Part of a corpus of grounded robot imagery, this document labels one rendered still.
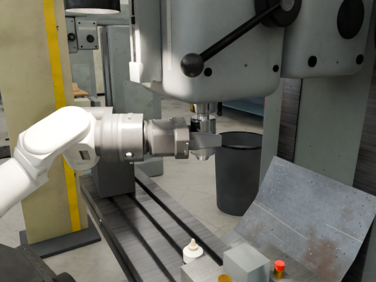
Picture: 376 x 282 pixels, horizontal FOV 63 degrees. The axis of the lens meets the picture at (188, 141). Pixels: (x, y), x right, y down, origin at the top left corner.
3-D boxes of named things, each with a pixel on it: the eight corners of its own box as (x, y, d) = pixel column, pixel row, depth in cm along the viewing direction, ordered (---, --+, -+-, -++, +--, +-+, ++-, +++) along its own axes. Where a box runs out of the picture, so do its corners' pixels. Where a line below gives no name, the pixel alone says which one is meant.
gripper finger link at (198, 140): (220, 147, 56) (187, 149, 56) (221, 131, 55) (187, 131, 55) (222, 151, 55) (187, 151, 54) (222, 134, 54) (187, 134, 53)
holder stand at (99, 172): (99, 198, 101) (94, 140, 95) (90, 174, 120) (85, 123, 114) (136, 192, 105) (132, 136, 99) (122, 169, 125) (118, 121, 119)
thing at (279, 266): (278, 280, 51) (280, 267, 50) (271, 274, 52) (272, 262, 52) (285, 276, 52) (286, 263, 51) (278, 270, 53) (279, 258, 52)
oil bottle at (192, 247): (189, 294, 63) (189, 247, 59) (179, 281, 66) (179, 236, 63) (206, 286, 64) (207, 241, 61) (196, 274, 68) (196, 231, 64)
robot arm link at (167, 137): (189, 121, 50) (115, 121, 49) (189, 175, 53) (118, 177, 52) (183, 106, 62) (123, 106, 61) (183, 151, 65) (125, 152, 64)
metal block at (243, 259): (245, 303, 50) (247, 272, 48) (221, 280, 55) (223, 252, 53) (268, 290, 53) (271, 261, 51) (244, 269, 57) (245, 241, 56)
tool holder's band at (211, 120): (197, 126, 54) (197, 121, 54) (186, 120, 58) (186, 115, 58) (220, 123, 56) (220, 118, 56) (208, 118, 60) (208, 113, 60)
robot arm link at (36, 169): (96, 119, 51) (22, 169, 45) (104, 148, 59) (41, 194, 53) (73, 98, 54) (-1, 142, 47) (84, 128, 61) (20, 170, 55)
